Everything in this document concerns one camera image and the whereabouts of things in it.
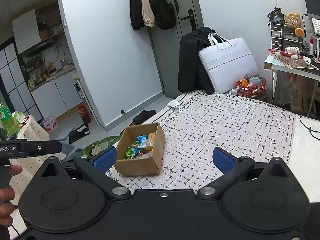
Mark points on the wicker basket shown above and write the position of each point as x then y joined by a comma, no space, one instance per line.
292,20

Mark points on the hanging beige garment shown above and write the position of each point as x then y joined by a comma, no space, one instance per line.
147,10

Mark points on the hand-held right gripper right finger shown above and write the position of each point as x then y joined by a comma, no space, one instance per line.
223,160

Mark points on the white bottle with red cap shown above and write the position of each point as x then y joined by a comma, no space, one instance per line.
311,47

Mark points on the orange round toy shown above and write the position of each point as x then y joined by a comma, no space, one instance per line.
299,32

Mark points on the orange-red snack packet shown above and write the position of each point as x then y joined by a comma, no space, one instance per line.
142,154

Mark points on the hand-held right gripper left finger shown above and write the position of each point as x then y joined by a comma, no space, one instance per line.
105,158

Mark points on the white desk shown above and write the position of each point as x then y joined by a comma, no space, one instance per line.
282,67

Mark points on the green plastic bottle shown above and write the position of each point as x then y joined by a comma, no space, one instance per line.
7,121

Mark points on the green cartoon floor mat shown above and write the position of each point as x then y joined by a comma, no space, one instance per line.
100,145

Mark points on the white printed can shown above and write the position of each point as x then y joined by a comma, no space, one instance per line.
292,50

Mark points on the white laptop bag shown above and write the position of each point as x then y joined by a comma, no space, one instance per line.
227,65

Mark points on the blue snack packet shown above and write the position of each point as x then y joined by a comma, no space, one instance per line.
141,140

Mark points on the red plastic basket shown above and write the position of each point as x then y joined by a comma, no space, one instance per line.
250,90

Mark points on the white floor rack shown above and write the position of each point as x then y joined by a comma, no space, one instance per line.
87,100

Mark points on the black jacket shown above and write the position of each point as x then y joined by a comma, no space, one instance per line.
192,65

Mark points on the black spray bottle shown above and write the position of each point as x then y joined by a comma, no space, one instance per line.
80,92

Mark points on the white keyboard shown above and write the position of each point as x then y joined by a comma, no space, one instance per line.
316,26

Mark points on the red stick with white ends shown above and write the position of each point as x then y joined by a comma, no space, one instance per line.
282,53

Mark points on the cardboard box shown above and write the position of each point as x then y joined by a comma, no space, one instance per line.
140,167

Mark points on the red and white plastic bag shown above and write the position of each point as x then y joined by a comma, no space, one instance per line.
50,124

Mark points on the dark bottle with red label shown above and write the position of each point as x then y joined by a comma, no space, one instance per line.
84,115

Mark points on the grey door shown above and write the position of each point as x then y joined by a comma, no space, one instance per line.
172,55

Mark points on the white face mask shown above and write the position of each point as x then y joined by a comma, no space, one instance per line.
173,103

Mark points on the hanging black bag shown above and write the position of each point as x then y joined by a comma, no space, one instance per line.
163,12

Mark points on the hanging black coat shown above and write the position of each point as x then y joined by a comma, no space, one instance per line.
136,7

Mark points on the flat black box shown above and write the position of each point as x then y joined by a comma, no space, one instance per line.
80,132

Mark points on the black slipper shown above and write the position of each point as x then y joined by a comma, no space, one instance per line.
143,116

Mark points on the person's left hand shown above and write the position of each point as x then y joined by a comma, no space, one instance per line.
6,205

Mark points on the green and red candy packet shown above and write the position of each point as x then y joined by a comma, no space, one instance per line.
130,152

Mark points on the white kitchen cabinet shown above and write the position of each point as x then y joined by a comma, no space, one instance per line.
55,95

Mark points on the dotted beige cloth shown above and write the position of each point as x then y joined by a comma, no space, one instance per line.
35,132

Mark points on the white wall cabinet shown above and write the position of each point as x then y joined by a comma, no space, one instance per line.
26,32

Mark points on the printed blanket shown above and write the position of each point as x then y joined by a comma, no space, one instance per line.
225,120

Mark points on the grey drawer organizer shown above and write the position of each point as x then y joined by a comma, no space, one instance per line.
277,35

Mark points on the orange cracker packet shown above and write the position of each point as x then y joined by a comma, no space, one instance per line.
151,141

